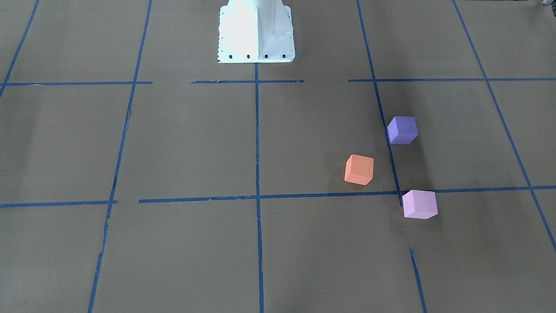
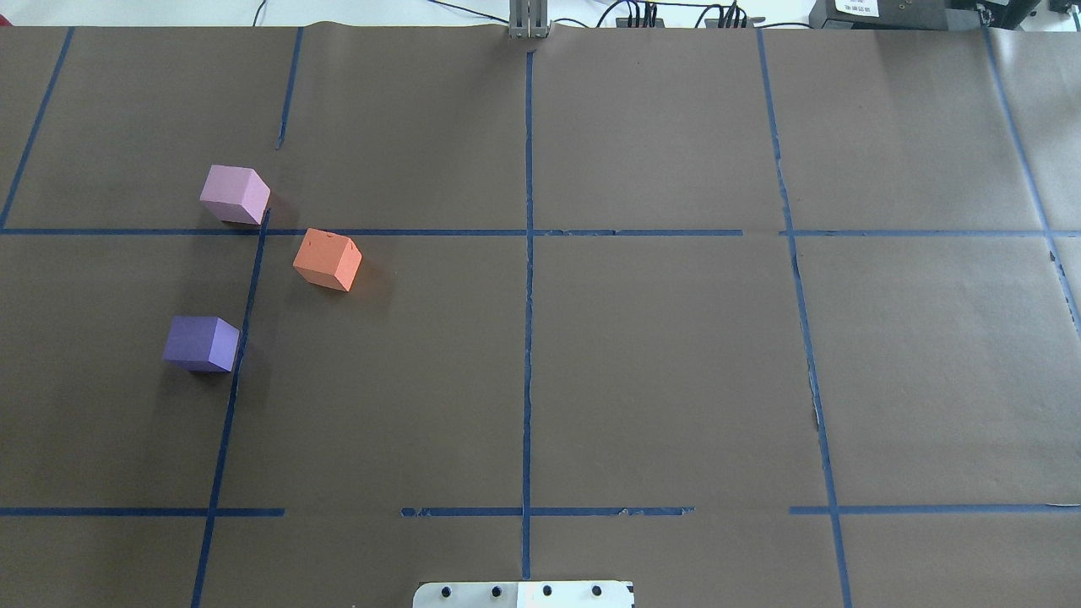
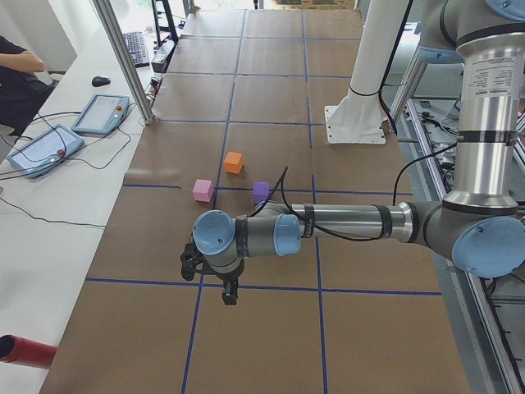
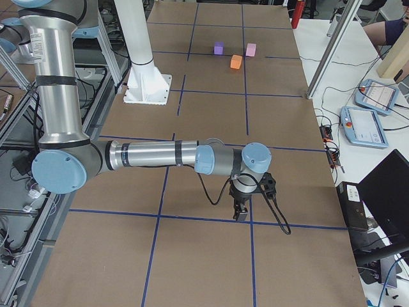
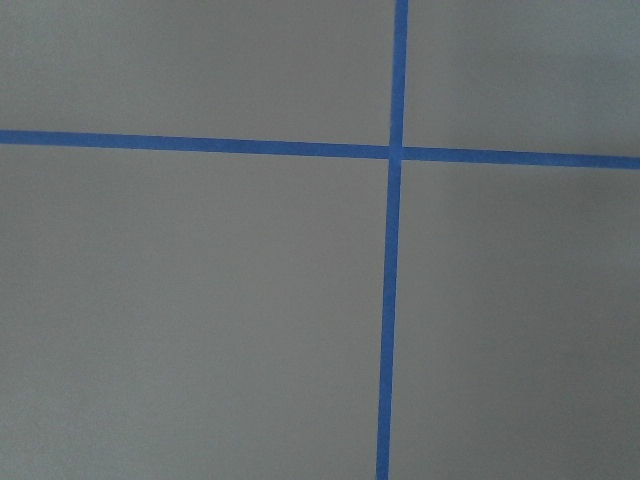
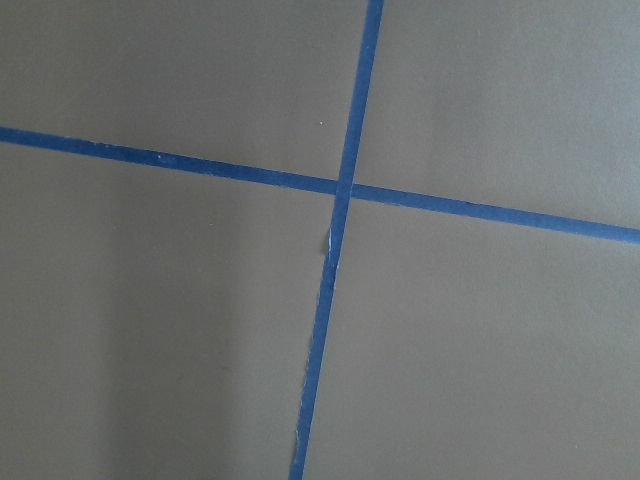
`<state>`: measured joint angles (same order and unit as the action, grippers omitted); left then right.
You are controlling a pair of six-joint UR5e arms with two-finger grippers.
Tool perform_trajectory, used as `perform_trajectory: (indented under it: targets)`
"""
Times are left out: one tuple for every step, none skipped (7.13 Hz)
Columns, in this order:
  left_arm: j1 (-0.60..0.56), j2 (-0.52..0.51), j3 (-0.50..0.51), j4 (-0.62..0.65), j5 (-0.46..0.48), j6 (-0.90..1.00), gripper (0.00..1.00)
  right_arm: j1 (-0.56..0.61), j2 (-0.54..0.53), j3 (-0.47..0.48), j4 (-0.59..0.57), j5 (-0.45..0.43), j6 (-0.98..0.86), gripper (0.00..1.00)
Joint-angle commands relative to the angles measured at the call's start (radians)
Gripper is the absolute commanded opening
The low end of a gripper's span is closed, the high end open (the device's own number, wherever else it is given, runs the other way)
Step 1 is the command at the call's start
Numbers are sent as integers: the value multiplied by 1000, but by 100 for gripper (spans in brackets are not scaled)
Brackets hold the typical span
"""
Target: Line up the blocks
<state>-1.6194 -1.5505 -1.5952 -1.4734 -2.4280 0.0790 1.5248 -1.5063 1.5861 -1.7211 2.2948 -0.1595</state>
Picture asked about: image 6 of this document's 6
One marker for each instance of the long blue tape strip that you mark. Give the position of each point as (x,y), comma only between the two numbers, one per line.
(336,231)

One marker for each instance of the crossing blue tape strip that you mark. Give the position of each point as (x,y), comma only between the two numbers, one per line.
(318,185)

